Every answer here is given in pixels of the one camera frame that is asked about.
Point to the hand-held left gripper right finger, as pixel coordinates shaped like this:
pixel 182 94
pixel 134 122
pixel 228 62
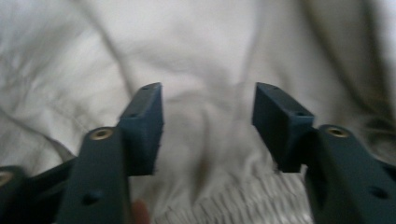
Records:
pixel 342 174

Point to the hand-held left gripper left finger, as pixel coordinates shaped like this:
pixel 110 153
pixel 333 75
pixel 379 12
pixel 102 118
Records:
pixel 102 174

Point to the beige pants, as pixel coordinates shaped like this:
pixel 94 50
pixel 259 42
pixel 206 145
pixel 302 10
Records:
pixel 202 56

